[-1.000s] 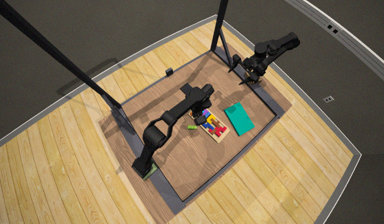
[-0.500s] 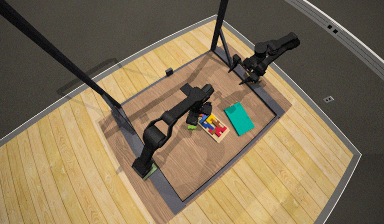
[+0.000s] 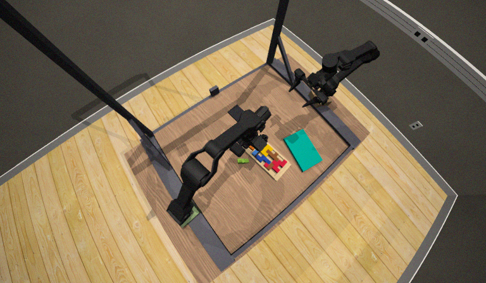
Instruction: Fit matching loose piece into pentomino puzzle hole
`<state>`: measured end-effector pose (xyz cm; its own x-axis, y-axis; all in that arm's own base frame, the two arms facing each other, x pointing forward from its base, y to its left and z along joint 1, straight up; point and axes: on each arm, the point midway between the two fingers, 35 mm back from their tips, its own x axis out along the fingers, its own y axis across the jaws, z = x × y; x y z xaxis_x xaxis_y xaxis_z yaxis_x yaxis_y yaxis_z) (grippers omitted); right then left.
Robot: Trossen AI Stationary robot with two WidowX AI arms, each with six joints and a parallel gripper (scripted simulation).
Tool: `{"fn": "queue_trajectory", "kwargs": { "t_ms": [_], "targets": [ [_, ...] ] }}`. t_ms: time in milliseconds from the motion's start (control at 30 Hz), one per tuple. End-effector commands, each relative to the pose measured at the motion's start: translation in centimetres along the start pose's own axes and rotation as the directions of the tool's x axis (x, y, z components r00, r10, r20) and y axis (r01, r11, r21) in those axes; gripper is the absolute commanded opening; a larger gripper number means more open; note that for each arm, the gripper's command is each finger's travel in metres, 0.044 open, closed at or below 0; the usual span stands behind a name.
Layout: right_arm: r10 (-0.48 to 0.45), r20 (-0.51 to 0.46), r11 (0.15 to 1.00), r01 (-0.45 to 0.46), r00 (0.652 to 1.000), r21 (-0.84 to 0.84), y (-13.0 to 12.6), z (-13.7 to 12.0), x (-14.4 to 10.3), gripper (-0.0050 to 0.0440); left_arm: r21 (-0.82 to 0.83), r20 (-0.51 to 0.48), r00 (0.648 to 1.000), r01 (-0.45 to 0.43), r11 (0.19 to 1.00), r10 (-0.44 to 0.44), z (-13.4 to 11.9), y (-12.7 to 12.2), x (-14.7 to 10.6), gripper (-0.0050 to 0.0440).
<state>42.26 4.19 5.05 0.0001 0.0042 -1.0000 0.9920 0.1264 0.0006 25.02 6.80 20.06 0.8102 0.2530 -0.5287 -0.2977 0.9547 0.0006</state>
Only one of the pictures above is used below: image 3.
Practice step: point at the teal flat rectangular slab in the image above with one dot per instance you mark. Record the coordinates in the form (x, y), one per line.
(302, 149)

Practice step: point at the wooden puzzle board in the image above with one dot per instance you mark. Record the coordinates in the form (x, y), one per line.
(271, 172)

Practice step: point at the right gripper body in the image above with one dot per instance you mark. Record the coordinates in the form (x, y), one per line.
(237, 149)

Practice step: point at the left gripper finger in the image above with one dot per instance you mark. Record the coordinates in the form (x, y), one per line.
(312, 102)
(296, 83)

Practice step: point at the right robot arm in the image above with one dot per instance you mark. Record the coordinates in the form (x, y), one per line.
(195, 175)

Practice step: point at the yellow puzzle piece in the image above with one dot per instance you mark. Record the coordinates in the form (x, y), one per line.
(265, 149)

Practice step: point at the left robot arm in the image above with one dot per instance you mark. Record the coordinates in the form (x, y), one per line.
(348, 61)

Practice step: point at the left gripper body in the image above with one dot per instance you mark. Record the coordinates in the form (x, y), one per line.
(321, 96)

